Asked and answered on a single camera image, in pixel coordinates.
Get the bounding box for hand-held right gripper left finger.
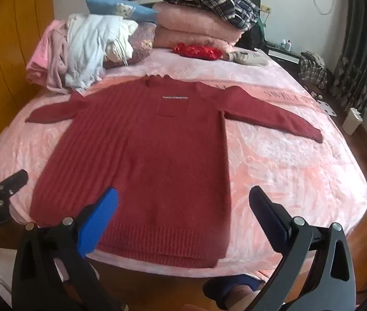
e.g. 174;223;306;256
12;186;129;311

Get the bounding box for cream garment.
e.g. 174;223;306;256
105;23;139;63

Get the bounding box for white bin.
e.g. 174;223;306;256
343;108;364;136

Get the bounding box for white ribbed garment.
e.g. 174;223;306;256
64;15;139;92

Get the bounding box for red fuzzy cloth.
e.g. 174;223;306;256
172;42;224;61

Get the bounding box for mauve pink garment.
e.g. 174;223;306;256
45;31;74;95

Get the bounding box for dark nightstand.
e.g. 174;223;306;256
264;40;302;65

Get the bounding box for white plastic stool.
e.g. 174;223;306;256
316;99;338;117

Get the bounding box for pink patterned blanket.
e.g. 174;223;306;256
0;47;367;279

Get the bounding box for beige slipper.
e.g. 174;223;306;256
224;49;270;67

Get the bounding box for blue pillow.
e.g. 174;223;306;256
84;0;160;24

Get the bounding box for person's foot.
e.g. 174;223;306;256
203;274;262;311

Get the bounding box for pink fluffy folded blanket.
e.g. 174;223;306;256
154;27;240;53
153;3;246;44

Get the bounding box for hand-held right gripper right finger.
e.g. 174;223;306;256
249;186;357;311

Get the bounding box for purple floral pillow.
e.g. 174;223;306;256
103;22;158;69

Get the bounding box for dark red knitted sweater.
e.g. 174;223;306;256
25;74;324;269

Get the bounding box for light pink folded garment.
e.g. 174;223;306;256
26;19;70;85

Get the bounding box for wooden wardrobe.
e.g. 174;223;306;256
0;0;56;158

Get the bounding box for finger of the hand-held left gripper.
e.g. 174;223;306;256
0;169;29;199

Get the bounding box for plaid bag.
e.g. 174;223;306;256
299;51;328;89

